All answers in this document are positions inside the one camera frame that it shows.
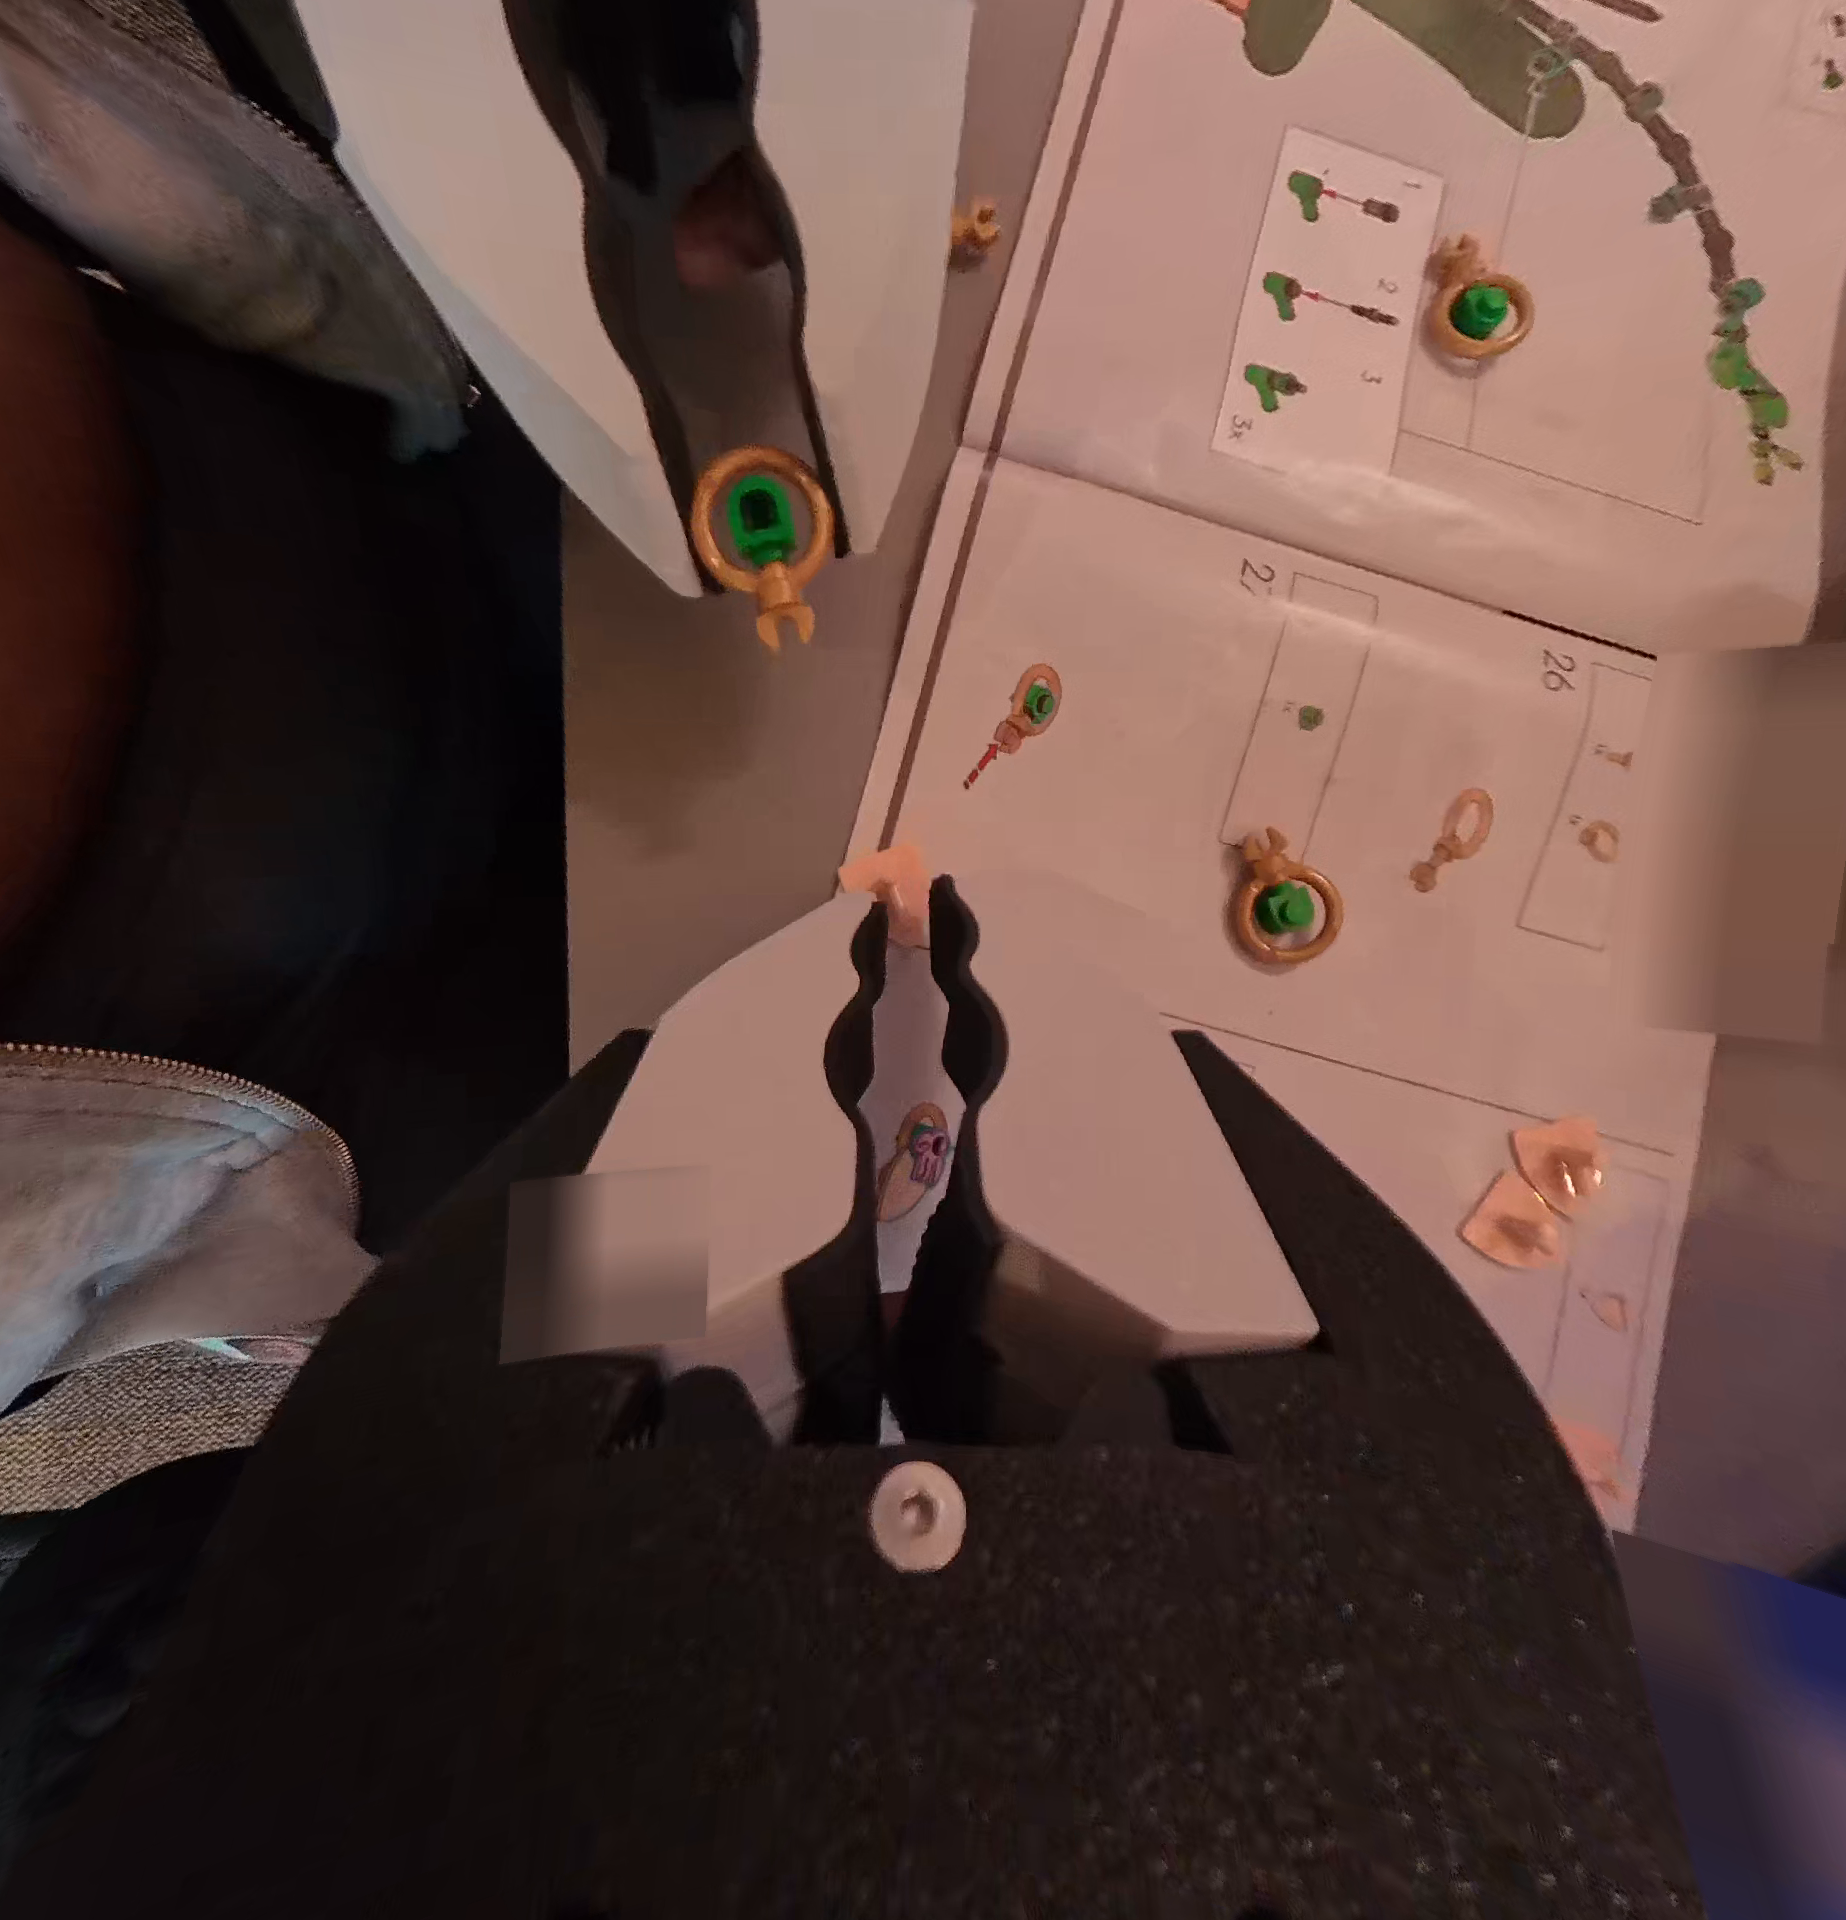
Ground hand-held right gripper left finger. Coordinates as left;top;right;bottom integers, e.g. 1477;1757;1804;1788
581;901;902;1345

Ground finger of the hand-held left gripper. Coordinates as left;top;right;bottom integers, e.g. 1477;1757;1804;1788
714;0;981;565
288;0;743;602

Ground gold ring with green stud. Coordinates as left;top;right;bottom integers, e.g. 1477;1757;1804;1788
1225;829;1344;969
1425;232;1535;363
690;447;837;651

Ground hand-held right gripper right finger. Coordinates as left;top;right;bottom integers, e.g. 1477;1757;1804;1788
921;874;1324;1365

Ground person's legs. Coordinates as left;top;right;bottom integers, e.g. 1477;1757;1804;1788
0;195;571;1248

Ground instruction booklet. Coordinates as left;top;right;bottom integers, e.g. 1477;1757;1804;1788
835;0;1846;1535

